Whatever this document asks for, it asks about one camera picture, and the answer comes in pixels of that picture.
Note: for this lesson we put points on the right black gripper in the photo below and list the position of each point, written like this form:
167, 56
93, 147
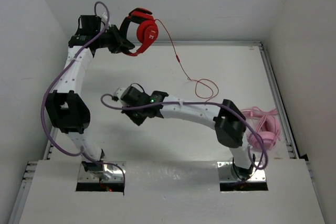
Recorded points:
139, 119

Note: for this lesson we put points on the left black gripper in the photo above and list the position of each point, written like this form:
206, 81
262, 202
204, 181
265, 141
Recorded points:
119, 43

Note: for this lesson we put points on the red headphones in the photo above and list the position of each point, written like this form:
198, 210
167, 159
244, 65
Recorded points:
147, 31

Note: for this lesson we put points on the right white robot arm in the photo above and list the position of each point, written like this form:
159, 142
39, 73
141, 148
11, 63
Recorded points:
230, 129

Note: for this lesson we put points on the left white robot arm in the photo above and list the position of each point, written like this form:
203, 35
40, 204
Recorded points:
62, 102

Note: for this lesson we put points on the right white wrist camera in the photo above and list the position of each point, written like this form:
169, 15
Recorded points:
120, 95

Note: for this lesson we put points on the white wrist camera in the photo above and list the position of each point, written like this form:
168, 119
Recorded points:
120, 95
104, 20

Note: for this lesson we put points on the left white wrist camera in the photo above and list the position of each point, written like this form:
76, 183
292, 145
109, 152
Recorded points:
104, 20

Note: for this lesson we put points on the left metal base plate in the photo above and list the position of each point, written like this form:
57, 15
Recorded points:
106, 173

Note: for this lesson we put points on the metal base plate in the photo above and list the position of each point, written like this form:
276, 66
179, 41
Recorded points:
227, 175
106, 173

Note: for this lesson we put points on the pink headphones with cable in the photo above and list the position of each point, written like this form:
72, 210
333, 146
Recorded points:
266, 124

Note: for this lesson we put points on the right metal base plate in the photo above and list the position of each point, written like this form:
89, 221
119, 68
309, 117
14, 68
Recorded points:
227, 175

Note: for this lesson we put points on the aluminium table frame rail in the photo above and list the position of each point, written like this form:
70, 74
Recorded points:
154, 138

